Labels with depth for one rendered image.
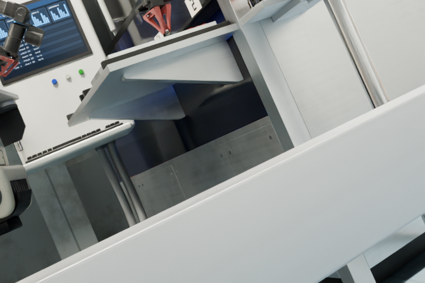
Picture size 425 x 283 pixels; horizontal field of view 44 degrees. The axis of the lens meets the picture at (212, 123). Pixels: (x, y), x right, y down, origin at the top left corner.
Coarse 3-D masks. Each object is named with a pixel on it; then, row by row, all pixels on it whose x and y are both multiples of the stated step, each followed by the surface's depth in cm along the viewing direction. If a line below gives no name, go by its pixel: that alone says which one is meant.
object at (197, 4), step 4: (188, 0) 167; (196, 0) 163; (188, 4) 168; (196, 4) 164; (200, 4) 162; (188, 8) 169; (192, 8) 167; (200, 8) 163; (192, 12) 168; (196, 12) 166; (192, 16) 169
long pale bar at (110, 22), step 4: (100, 0) 216; (100, 4) 216; (104, 4) 216; (104, 8) 216; (104, 12) 216; (108, 12) 216; (104, 16) 217; (108, 16) 216; (124, 16) 219; (108, 20) 216; (112, 20) 216; (116, 20) 217; (120, 20) 218; (108, 24) 216; (112, 24) 216; (112, 28) 216
